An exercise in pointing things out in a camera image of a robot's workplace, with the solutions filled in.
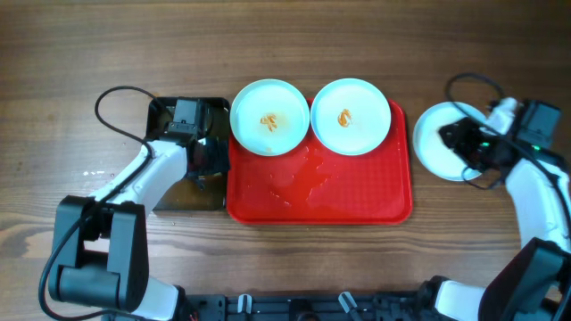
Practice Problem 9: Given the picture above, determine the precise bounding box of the black cable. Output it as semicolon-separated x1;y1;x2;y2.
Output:
444;72;571;321
37;86;173;321

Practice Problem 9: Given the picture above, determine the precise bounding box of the left black cable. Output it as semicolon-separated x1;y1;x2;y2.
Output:
37;86;173;321

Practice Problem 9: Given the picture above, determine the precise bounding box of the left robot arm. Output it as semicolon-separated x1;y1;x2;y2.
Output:
37;137;229;320

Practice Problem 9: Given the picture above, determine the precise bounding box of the right black cable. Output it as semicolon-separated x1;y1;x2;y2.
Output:
444;72;571;321

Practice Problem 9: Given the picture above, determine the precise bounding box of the white plate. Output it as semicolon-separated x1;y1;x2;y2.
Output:
412;102;482;182
310;78;392;156
229;78;310;157

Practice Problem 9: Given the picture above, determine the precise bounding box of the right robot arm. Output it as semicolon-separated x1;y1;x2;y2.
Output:
425;117;570;320

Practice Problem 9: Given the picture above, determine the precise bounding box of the black water tray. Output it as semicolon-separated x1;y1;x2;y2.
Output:
145;96;231;210

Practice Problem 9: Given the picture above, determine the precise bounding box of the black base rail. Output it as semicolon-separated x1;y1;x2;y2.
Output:
173;292;440;321

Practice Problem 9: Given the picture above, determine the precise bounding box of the red plastic serving tray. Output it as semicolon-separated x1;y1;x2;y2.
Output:
226;102;413;225

